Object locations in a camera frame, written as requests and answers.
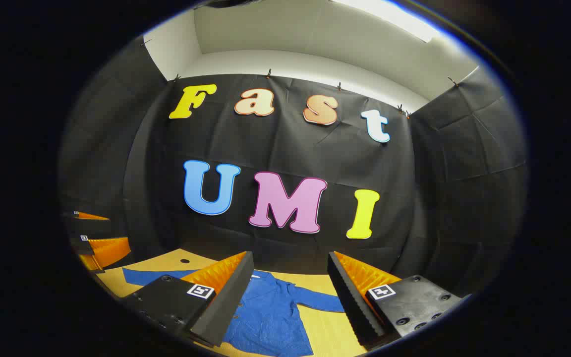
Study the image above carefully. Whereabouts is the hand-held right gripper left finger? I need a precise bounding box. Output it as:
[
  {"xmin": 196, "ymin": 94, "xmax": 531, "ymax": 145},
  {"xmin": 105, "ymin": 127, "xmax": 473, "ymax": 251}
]
[{"xmin": 119, "ymin": 250, "xmax": 255, "ymax": 348}]

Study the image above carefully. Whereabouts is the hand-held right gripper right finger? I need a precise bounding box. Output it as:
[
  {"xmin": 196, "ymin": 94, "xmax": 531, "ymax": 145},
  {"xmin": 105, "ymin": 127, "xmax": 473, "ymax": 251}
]
[{"xmin": 327, "ymin": 251, "xmax": 464, "ymax": 348}]

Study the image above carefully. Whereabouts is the blue shirt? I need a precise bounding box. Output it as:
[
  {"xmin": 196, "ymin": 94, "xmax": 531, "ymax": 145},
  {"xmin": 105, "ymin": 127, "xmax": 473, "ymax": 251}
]
[{"xmin": 122, "ymin": 268, "xmax": 345, "ymax": 357}]

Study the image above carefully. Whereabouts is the black backdrop cloth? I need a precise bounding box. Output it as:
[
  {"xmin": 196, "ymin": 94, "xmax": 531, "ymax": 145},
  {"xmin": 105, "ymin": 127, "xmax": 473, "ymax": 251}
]
[{"xmin": 57, "ymin": 37, "xmax": 529, "ymax": 299}]

